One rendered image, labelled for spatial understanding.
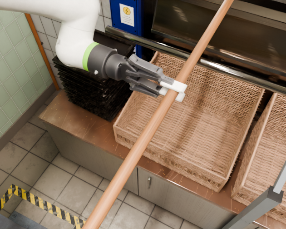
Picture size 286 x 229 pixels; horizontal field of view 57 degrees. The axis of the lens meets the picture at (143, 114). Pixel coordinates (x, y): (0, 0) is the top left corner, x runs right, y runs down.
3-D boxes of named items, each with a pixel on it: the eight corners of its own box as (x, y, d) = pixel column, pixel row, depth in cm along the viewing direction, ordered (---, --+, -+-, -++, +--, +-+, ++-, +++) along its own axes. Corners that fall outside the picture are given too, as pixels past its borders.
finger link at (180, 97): (159, 92, 76) (159, 93, 77) (181, 101, 74) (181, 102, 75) (163, 84, 77) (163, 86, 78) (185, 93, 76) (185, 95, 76)
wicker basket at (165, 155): (156, 79, 158) (159, 43, 136) (249, 116, 143) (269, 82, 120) (113, 142, 134) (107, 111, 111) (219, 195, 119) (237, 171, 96)
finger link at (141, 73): (132, 67, 79) (131, 62, 78) (165, 75, 74) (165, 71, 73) (125, 75, 77) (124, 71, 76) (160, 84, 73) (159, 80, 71)
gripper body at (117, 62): (117, 46, 78) (145, 57, 76) (119, 67, 85) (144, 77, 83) (103, 62, 75) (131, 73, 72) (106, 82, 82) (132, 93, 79)
